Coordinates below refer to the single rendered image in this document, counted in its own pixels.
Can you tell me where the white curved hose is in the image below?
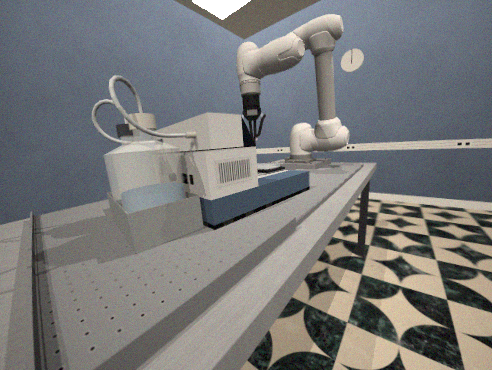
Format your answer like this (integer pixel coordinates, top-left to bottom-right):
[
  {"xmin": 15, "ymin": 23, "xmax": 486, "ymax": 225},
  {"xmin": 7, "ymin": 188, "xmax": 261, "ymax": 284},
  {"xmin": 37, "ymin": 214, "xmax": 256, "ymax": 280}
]
[{"xmin": 109, "ymin": 75, "xmax": 187, "ymax": 138}]

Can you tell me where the white plastic bottle with liquid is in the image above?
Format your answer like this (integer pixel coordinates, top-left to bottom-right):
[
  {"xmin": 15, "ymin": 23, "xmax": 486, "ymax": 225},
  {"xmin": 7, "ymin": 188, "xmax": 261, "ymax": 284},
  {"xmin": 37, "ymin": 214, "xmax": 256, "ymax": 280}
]
[{"xmin": 111, "ymin": 113, "xmax": 186, "ymax": 213}]

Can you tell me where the clear bottle with black cap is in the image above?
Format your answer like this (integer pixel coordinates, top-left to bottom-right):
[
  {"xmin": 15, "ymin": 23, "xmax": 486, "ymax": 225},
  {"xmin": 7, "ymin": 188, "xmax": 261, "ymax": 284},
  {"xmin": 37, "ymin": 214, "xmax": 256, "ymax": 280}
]
[{"xmin": 103, "ymin": 124, "xmax": 134, "ymax": 200}]

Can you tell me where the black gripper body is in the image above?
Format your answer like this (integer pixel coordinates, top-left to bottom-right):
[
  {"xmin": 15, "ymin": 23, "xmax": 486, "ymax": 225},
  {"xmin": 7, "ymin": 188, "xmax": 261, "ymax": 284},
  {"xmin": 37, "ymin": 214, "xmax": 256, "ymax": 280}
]
[{"xmin": 242, "ymin": 94, "xmax": 261, "ymax": 121}]

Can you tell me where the grey curved hose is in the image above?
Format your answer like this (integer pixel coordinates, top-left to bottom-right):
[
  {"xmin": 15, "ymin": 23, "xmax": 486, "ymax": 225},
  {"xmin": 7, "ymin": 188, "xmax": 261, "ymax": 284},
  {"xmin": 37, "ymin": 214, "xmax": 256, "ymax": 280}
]
[{"xmin": 92, "ymin": 99, "xmax": 128, "ymax": 144}]

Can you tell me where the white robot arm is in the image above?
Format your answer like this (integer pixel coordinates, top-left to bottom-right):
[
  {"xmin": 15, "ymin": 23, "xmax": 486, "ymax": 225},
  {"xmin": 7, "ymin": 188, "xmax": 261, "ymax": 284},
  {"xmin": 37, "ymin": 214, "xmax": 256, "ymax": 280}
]
[{"xmin": 237, "ymin": 14, "xmax": 349, "ymax": 163}]

